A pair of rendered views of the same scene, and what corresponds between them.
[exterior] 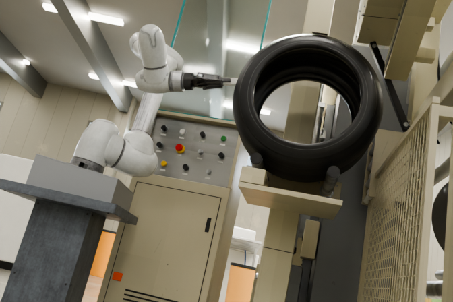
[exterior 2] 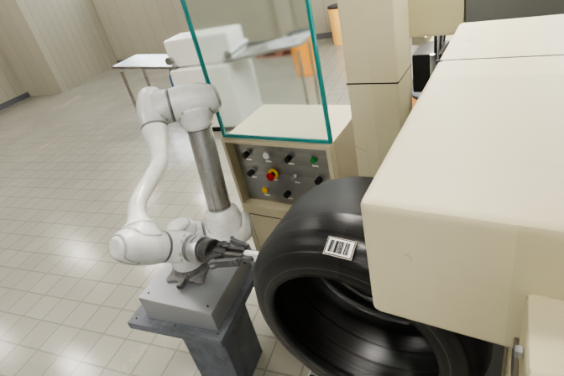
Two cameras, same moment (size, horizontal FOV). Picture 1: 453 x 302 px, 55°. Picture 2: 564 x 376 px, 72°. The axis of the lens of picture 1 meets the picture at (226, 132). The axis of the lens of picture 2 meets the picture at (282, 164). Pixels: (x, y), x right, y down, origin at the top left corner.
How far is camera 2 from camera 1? 1.84 m
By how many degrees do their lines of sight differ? 52
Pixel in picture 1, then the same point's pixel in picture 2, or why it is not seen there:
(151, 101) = (206, 174)
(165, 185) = (275, 216)
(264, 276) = not seen: hidden behind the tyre
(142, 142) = (222, 227)
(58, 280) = (221, 356)
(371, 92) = (456, 362)
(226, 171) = not seen: hidden behind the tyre
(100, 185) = (201, 318)
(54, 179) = (164, 315)
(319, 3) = (359, 2)
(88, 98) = not seen: outside the picture
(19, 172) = (188, 52)
